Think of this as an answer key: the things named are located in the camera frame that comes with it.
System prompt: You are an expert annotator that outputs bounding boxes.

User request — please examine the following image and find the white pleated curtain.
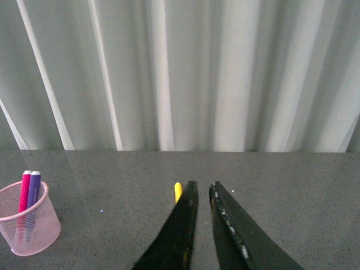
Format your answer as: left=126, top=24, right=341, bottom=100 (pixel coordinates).
left=1, top=1, right=359, bottom=152

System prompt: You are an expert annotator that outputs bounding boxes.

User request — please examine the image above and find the yellow highlighter pen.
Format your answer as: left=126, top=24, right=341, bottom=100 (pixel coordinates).
left=174, top=182, right=182, bottom=204

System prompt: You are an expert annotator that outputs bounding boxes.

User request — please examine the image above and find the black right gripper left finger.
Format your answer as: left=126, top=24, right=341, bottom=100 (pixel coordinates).
left=133, top=181, right=198, bottom=269

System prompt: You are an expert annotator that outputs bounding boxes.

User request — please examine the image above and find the pink highlighter pen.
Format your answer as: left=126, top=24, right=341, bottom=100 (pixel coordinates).
left=17, top=170, right=32, bottom=242

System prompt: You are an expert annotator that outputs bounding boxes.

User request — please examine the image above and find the purple highlighter pen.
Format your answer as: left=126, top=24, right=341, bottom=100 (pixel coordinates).
left=25, top=171, right=41, bottom=242

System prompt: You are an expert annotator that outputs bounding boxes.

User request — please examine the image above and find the pink mesh pen cup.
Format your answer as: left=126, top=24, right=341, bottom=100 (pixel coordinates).
left=1, top=181, right=61, bottom=256

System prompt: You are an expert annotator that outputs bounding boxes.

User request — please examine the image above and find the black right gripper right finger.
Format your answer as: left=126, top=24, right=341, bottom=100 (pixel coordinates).
left=209, top=181, right=303, bottom=269

